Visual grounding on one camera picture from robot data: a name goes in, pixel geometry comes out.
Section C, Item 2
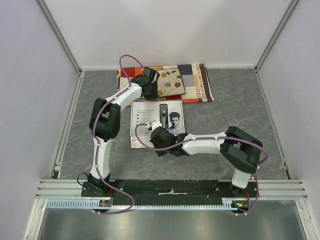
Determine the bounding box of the grey cable duct rail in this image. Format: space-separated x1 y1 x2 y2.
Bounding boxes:
46 199 249 211

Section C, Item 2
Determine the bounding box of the white hair clipper kit box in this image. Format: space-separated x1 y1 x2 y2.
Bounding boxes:
130 100 185 149

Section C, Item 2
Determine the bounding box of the patchwork orange cloth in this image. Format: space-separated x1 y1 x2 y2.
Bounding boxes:
114 63 215 105

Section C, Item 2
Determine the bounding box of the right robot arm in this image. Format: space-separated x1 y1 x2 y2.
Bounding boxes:
147 126 266 197

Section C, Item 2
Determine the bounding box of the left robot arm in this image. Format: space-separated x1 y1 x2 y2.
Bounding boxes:
81 67 160 197

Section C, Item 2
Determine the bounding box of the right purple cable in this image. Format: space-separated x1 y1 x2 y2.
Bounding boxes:
134 122 270 217

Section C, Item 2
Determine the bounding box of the floral square plate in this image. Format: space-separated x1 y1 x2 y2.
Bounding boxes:
157 68 186 98

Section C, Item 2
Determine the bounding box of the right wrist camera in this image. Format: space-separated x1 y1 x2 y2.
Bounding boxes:
146 120 163 131

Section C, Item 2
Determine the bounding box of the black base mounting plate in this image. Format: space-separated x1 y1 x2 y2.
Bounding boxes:
81 178 261 207

